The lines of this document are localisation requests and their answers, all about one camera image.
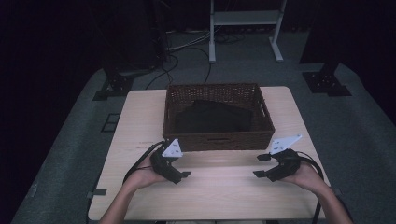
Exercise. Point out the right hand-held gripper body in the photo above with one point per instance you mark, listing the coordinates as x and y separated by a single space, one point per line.
285 163

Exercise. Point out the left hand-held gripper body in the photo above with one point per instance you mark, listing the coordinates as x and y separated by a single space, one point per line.
165 166

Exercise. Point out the brown wicker basket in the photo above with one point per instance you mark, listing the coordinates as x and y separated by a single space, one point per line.
218 141

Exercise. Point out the black cloth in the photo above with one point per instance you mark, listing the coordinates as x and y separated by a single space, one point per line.
214 118

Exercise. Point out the person's left hand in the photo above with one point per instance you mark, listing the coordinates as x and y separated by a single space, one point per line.
146 177

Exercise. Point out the person's right hand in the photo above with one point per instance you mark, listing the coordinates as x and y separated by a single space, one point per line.
306 177

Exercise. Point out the black stand base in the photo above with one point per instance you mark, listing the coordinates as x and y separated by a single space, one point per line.
325 82
116 85

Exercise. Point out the black floor frame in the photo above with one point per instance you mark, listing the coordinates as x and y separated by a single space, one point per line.
110 123

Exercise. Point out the dark table edge bracket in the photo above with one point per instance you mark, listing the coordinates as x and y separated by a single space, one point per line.
97 193

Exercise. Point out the white metal stand frame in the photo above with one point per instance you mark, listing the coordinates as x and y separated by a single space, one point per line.
246 17

